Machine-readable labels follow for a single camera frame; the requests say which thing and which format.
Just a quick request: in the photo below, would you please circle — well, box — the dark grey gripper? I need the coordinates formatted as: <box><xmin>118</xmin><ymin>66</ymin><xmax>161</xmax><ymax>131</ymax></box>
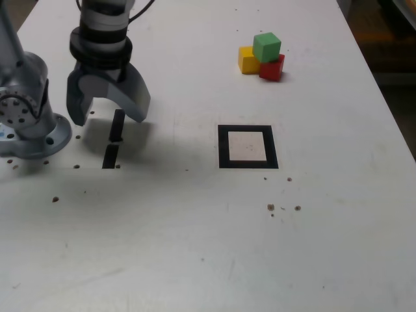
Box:
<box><xmin>66</xmin><ymin>62</ymin><xmax>152</xmax><ymax>127</ymax></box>

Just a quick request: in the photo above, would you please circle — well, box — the yellow cube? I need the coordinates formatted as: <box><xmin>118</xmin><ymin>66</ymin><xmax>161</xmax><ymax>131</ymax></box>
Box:
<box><xmin>238</xmin><ymin>45</ymin><xmax>262</xmax><ymax>75</ymax></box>

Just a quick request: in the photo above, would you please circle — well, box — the red cube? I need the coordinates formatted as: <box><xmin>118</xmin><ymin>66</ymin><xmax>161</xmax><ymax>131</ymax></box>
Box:
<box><xmin>259</xmin><ymin>53</ymin><xmax>286</xmax><ymax>82</ymax></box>

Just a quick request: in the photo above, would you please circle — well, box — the green cube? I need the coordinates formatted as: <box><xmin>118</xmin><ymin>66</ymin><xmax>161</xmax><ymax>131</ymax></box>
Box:
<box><xmin>252</xmin><ymin>32</ymin><xmax>282</xmax><ymax>63</ymax></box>

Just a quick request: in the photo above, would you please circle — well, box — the black tape square outline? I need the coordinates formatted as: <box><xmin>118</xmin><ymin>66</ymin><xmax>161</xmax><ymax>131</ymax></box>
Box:
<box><xmin>217</xmin><ymin>124</ymin><xmax>280</xmax><ymax>170</ymax></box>

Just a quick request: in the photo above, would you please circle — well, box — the black tape strip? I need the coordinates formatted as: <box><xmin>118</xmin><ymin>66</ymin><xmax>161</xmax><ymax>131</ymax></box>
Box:
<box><xmin>101</xmin><ymin>109</ymin><xmax>127</xmax><ymax>170</ymax></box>

